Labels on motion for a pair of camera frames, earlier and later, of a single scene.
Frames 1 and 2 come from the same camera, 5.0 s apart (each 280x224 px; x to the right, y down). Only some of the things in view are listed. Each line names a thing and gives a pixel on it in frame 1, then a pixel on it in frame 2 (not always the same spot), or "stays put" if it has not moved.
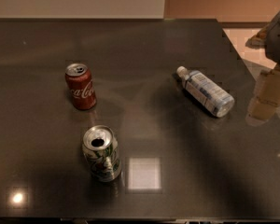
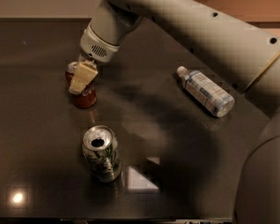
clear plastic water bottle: (216, 99) stays put
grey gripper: (279, 40) → (95, 48)
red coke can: (79, 80) stays put
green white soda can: (101, 148) stays put
